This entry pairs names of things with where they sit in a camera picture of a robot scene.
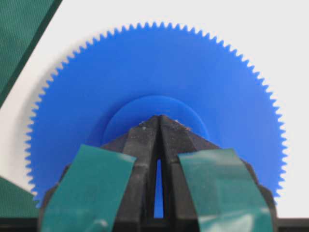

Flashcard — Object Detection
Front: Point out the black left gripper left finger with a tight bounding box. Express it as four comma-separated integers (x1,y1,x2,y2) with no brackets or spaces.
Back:
39,116,158,232

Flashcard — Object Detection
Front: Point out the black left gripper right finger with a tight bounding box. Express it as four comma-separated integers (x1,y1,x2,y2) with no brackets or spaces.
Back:
159,116,278,232

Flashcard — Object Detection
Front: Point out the large blue gear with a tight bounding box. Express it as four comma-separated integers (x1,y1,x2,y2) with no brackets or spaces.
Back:
28,24,283,223

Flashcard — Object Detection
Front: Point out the white rectangular board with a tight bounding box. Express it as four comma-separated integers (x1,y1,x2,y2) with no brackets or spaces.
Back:
0,0,309,218

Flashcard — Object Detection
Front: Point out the green table cloth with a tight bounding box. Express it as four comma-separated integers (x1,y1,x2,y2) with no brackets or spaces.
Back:
0,0,61,219

